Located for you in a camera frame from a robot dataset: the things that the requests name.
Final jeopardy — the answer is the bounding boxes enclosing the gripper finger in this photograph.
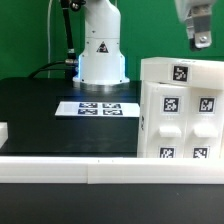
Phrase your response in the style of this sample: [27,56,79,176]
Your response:
[185,8,212,51]

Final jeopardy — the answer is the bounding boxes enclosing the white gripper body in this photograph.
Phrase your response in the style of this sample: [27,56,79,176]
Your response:
[174,0,214,22]

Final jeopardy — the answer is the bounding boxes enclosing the white cabinet top block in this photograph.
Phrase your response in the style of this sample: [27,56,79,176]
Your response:
[140,57,224,90]

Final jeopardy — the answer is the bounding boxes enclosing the white cabinet door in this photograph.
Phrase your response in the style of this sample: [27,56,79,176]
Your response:
[184,88,224,159]
[146,84,189,158]

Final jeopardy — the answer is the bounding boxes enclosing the white cabinet body box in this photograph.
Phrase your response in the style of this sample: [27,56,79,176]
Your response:
[137,81,224,159]

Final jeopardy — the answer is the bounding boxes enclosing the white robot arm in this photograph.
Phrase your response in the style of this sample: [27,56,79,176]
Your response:
[73,0,217,91]

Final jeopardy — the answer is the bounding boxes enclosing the white marker sheet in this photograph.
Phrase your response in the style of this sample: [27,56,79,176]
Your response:
[55,101,140,118]

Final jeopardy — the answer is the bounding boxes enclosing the white cable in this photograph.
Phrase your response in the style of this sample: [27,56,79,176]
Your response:
[47,0,54,80]

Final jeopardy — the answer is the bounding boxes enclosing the white U-shaped fence frame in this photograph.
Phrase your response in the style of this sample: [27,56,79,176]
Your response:
[0,121,224,185]

